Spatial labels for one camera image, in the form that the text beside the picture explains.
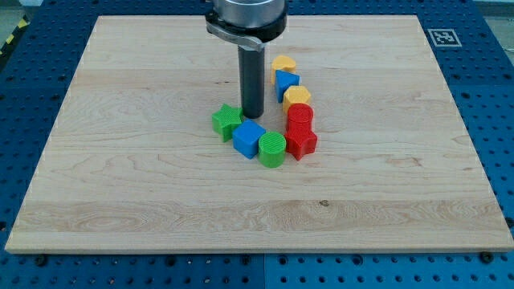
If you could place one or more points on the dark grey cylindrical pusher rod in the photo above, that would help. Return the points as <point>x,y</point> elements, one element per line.
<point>251,76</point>

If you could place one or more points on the green star block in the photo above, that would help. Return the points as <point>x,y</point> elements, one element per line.
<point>226,120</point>

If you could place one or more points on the red star block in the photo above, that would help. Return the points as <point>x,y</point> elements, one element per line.
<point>300,142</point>

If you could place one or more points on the yellow heart block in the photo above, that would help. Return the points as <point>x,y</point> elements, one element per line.
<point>283,63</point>

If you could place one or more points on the blue triangle block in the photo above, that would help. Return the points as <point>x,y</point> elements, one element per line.
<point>283,81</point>

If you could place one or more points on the yellow hexagon block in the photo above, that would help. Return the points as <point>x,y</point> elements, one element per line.
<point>296,95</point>

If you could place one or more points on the red cylinder block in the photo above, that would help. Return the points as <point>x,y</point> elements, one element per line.
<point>299,116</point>

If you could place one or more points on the blue cube block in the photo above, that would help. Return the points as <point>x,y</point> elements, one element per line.
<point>246,138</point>

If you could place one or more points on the green cylinder block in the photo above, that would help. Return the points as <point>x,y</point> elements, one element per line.
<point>272,147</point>

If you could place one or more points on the wooden board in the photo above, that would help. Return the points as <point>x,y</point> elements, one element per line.
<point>133,165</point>

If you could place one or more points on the white fiducial marker tag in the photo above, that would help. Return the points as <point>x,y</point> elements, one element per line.
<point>444,38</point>

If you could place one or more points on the black yellow hazard tape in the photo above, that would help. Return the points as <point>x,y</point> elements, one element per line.
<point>14,37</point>

